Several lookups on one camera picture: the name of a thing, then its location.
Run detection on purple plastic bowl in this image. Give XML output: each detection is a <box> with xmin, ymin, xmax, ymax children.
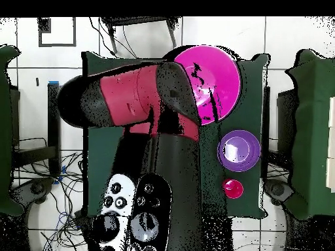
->
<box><xmin>217</xmin><ymin>129</ymin><xmax>261</xmax><ymax>173</ymax></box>

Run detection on red plastic cup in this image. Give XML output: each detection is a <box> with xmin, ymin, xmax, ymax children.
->
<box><xmin>222</xmin><ymin>178</ymin><xmax>244</xmax><ymax>199</ymax></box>

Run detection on white boxes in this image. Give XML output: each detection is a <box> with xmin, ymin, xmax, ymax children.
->
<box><xmin>325</xmin><ymin>96</ymin><xmax>335</xmax><ymax>193</ymax></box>

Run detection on black metal stand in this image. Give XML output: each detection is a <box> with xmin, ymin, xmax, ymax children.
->
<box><xmin>100</xmin><ymin>16</ymin><xmax>182</xmax><ymax>54</ymax></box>

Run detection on green cloth side table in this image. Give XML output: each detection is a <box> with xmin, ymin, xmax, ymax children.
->
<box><xmin>0</xmin><ymin>44</ymin><xmax>24</xmax><ymax>217</ymax></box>
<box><xmin>283</xmin><ymin>48</ymin><xmax>335</xmax><ymax>221</ymax></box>

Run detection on black table frame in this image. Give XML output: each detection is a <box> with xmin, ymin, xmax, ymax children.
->
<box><xmin>10</xmin><ymin>81</ymin><xmax>64</xmax><ymax>178</ymax></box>
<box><xmin>261</xmin><ymin>86</ymin><xmax>296</xmax><ymax>181</ymax></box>

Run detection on dark green table cloth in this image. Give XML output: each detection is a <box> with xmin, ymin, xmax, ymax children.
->
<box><xmin>81</xmin><ymin>51</ymin><xmax>270</xmax><ymax>219</ymax></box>

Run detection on large pink plastic bowl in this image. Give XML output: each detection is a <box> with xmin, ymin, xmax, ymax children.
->
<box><xmin>173</xmin><ymin>44</ymin><xmax>242</xmax><ymax>126</ymax></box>

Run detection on floor cable bundle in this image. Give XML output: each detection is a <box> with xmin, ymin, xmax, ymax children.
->
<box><xmin>12</xmin><ymin>137</ymin><xmax>88</xmax><ymax>251</ymax></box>

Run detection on black floor stand base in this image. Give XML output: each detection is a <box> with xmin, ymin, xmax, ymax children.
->
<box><xmin>10</xmin><ymin>177</ymin><xmax>56</xmax><ymax>207</ymax></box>
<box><xmin>264</xmin><ymin>178</ymin><xmax>295</xmax><ymax>206</ymax></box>

